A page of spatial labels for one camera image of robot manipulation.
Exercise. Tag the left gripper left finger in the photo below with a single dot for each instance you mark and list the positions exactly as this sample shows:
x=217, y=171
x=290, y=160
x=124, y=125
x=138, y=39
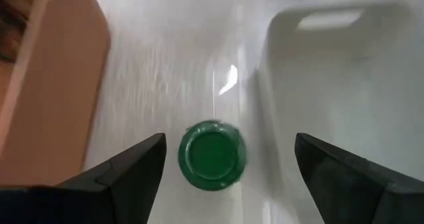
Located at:
x=83, y=204

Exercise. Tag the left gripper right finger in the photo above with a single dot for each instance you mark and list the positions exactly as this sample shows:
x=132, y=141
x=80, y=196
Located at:
x=364, y=204

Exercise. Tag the green-lid spice jar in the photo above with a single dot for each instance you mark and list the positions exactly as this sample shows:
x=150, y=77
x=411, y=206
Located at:
x=212, y=154

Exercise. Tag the white plastic bin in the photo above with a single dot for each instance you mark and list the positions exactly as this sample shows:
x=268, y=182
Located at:
x=348, y=85

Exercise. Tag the orange plastic bin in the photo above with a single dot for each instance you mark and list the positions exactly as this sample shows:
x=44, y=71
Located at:
x=59, y=85

